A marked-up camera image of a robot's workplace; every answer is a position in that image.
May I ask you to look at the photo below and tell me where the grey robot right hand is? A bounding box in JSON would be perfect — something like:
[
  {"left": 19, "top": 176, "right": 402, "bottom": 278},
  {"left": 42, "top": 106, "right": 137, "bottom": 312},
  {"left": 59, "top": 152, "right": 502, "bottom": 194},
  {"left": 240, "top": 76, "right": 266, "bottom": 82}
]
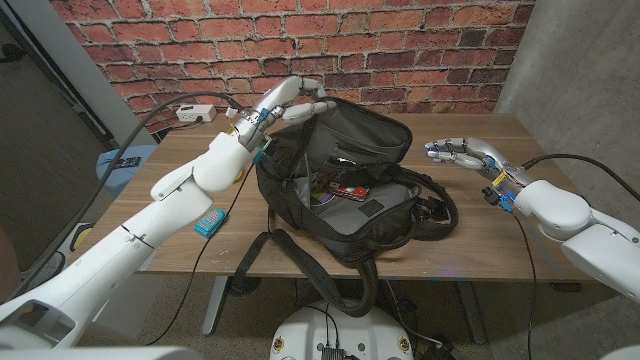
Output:
[{"left": 424, "top": 137, "right": 534, "bottom": 191}]

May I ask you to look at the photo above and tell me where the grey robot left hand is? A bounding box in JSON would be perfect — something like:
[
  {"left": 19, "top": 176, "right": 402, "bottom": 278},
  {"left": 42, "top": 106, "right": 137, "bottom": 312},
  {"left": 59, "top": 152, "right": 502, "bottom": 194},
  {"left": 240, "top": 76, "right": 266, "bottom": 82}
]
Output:
[{"left": 232, "top": 75, "right": 339, "bottom": 146}]

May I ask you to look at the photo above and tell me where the small red item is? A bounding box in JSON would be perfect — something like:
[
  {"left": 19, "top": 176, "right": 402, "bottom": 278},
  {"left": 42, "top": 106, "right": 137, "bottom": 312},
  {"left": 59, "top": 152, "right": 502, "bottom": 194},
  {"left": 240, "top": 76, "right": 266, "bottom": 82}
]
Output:
[{"left": 327, "top": 182, "right": 370, "bottom": 202}]

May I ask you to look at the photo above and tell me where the black backpack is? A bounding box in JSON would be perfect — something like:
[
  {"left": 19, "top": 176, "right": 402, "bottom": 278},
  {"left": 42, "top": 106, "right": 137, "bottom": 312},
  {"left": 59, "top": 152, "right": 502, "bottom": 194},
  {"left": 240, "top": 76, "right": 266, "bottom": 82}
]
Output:
[{"left": 228, "top": 96, "right": 460, "bottom": 319}]

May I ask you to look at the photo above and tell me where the white power strip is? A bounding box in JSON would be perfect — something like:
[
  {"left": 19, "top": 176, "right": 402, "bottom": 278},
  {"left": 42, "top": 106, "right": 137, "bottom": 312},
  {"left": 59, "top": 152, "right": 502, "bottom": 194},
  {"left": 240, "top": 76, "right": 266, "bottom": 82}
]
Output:
[{"left": 175, "top": 103, "right": 218, "bottom": 124}]

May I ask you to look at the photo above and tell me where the colourful printed booklet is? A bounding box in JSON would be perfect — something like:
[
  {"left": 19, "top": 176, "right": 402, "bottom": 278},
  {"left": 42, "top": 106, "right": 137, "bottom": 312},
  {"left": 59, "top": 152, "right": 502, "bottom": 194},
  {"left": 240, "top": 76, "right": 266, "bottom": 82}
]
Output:
[{"left": 309, "top": 174, "right": 346, "bottom": 207}]

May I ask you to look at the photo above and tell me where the grey table leg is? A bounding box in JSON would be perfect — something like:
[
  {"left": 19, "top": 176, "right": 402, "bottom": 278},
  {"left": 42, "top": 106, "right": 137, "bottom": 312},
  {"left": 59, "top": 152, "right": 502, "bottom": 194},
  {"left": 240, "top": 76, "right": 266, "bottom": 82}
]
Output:
[
  {"left": 202, "top": 276, "right": 229, "bottom": 336},
  {"left": 457, "top": 280, "right": 489, "bottom": 345}
]

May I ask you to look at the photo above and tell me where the black phone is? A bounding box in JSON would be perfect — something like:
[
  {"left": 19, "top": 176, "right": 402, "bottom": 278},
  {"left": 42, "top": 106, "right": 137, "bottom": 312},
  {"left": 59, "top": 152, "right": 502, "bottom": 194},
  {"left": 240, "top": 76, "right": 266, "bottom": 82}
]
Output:
[{"left": 107, "top": 156, "right": 142, "bottom": 171}]

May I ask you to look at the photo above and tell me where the blue stool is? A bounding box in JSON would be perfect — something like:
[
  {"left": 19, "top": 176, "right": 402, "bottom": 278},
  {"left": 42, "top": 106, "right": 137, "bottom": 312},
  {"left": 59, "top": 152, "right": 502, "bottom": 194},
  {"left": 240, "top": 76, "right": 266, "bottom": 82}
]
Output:
[{"left": 94, "top": 144, "right": 159, "bottom": 197}]

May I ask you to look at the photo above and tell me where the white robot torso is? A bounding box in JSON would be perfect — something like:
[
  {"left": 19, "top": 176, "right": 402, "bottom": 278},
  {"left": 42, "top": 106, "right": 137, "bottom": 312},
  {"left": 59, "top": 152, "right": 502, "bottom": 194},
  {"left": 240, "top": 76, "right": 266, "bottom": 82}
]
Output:
[{"left": 268, "top": 299, "right": 415, "bottom": 360}]

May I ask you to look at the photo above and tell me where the person's bare leg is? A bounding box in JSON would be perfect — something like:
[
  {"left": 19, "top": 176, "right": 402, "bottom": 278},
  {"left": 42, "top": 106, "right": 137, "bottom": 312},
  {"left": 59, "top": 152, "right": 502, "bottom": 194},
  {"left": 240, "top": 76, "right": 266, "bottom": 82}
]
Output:
[{"left": 0, "top": 227, "right": 22, "bottom": 304}]

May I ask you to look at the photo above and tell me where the brick wall print backdrop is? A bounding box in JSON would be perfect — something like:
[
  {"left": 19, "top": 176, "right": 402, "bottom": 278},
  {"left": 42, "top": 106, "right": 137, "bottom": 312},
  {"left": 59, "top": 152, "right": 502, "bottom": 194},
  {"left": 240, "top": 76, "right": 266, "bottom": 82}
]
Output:
[{"left": 49, "top": 0, "right": 536, "bottom": 136}]

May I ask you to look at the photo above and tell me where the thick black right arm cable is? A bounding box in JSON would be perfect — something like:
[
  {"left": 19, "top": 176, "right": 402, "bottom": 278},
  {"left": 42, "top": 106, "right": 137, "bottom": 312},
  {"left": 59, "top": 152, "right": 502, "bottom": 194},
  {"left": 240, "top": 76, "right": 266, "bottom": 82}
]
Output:
[{"left": 521, "top": 153, "right": 640, "bottom": 204}]

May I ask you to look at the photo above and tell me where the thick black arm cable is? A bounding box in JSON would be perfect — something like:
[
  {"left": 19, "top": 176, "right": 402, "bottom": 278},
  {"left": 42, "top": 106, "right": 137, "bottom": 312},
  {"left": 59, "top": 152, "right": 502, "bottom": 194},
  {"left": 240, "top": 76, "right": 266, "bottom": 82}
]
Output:
[
  {"left": 9, "top": 90, "right": 245, "bottom": 301},
  {"left": 521, "top": 153, "right": 640, "bottom": 204}
]

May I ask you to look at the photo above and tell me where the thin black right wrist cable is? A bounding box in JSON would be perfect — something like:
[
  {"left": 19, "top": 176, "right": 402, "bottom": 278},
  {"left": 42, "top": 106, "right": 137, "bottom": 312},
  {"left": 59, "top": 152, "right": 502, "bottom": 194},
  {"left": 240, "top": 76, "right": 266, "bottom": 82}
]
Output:
[{"left": 509, "top": 212, "right": 539, "bottom": 360}]

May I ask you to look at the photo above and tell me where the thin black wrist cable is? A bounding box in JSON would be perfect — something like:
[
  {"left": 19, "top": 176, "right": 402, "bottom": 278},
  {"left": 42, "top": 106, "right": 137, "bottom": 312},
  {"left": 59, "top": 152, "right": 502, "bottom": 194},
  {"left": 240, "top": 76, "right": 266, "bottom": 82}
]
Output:
[
  {"left": 509, "top": 212, "right": 539, "bottom": 360},
  {"left": 144, "top": 162, "right": 256, "bottom": 347}
]

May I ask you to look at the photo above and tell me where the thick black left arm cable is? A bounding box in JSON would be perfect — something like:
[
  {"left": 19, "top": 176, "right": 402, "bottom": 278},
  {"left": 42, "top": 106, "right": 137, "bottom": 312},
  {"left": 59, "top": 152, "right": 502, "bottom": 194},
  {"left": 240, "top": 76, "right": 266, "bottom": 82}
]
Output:
[{"left": 9, "top": 90, "right": 245, "bottom": 301}]

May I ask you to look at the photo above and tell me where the thin black left wrist cable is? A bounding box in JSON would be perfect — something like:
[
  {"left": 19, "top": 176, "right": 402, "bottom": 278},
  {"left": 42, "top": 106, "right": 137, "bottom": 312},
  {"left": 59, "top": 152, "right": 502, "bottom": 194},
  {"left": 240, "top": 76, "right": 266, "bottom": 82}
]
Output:
[{"left": 144, "top": 162, "right": 256, "bottom": 347}]

